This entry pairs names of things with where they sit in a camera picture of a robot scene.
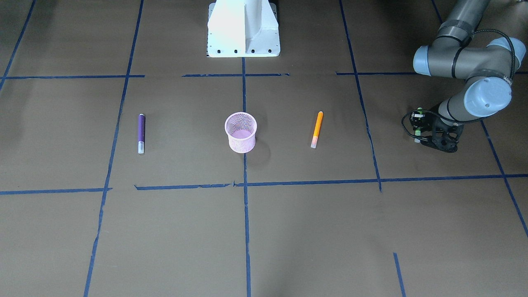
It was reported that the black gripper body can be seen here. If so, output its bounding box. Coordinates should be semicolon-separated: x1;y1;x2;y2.
409;109;463;153

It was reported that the green highlighter pen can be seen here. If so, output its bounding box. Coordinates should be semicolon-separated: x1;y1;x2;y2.
413;107;424;137

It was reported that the orange highlighter pen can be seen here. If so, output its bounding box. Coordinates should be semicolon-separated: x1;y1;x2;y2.
310;111;324;149

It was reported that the purple highlighter pen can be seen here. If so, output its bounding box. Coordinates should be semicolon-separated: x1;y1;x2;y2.
137;113;146;154

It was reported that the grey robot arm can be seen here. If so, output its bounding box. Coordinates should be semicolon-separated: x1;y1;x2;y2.
403;0;526;153

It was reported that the pink mesh pen holder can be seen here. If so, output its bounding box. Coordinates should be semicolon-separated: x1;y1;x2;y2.
224;112;258;154

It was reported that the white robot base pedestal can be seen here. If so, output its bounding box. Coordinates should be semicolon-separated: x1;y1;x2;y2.
206;0;281;58

